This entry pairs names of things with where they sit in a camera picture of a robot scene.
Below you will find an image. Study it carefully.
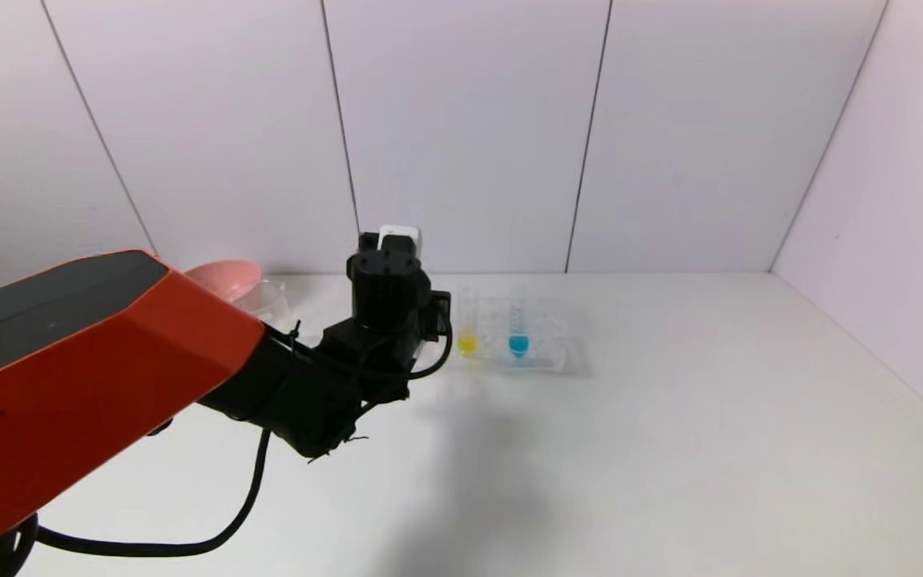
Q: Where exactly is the yellow pigment test tube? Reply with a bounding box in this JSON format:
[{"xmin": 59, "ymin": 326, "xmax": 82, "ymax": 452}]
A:
[{"xmin": 457, "ymin": 288, "xmax": 482, "ymax": 358}]

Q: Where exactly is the blue pigment test tube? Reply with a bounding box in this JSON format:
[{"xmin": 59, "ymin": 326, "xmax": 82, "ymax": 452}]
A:
[{"xmin": 508, "ymin": 287, "xmax": 533, "ymax": 359}]

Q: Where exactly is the clear acrylic test tube rack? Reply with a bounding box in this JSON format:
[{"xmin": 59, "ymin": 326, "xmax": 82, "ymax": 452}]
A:
[{"xmin": 452, "ymin": 295, "xmax": 568, "ymax": 374}]

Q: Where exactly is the clear glass beaker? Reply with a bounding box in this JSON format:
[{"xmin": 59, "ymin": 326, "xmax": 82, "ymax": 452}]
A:
[{"xmin": 241, "ymin": 279, "xmax": 298, "ymax": 333}]

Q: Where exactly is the pink plastic bowl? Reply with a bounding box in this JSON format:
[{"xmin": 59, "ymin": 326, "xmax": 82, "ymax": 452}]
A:
[{"xmin": 185, "ymin": 260, "xmax": 264, "ymax": 304}]

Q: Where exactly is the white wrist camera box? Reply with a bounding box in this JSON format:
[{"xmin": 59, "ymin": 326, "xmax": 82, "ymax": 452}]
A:
[{"xmin": 379, "ymin": 226, "xmax": 422, "ymax": 257}]

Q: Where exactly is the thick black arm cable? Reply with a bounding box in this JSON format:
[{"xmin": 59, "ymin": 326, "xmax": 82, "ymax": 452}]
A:
[{"xmin": 17, "ymin": 429, "xmax": 272, "ymax": 558}]

